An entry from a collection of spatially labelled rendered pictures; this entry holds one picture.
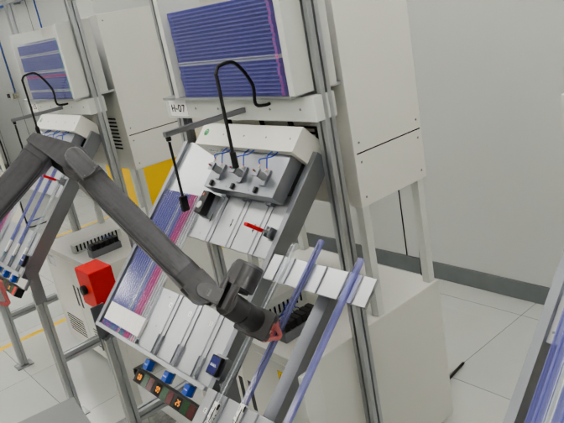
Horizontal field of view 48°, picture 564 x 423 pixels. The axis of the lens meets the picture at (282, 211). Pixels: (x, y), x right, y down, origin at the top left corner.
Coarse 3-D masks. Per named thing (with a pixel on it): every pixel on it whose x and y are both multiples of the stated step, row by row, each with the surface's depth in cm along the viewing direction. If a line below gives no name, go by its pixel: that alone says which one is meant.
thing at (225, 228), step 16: (192, 144) 227; (192, 160) 222; (208, 160) 215; (192, 176) 218; (192, 192) 213; (224, 208) 197; (240, 208) 192; (256, 208) 186; (272, 208) 181; (208, 224) 199; (224, 224) 193; (240, 224) 188; (256, 224) 183; (272, 224) 178; (208, 240) 195; (224, 240) 190; (240, 240) 185; (256, 240) 180; (256, 256) 177
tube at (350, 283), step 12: (360, 264) 144; (348, 288) 142; (336, 312) 141; (324, 336) 139; (324, 348) 139; (312, 360) 138; (312, 372) 137; (300, 384) 137; (300, 396) 135; (288, 420) 134
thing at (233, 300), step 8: (232, 288) 136; (240, 288) 135; (224, 296) 136; (232, 296) 135; (240, 296) 136; (224, 304) 135; (232, 304) 134; (240, 304) 135; (248, 304) 137; (224, 312) 134; (232, 312) 134; (240, 312) 135; (248, 312) 137; (232, 320) 136; (240, 320) 136
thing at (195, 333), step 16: (160, 304) 198; (176, 304) 192; (192, 304) 187; (160, 320) 194; (176, 320) 188; (192, 320) 183; (208, 320) 179; (224, 320) 174; (144, 336) 196; (160, 336) 190; (176, 336) 185; (192, 336) 180; (208, 336) 176; (224, 336) 171; (160, 352) 187; (176, 352) 182; (192, 352) 177; (208, 352) 173; (192, 368) 174; (208, 384) 167
